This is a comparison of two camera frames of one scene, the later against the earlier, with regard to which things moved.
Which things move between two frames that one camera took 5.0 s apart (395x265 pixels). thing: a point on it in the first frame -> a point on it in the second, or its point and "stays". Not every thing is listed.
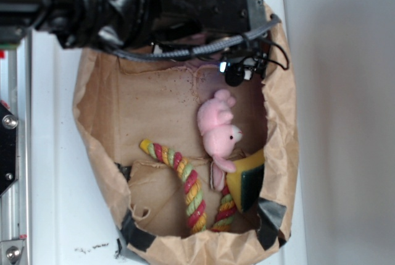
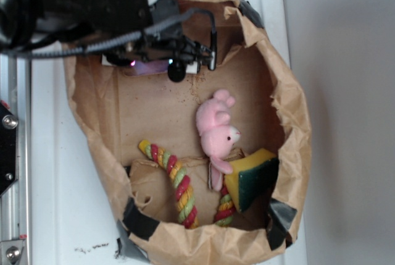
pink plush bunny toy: x=220 y=137 stays
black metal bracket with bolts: x=8 y=156 stays
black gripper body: x=197 y=4 -> x=94 y=4
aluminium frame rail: x=16 y=209 stays
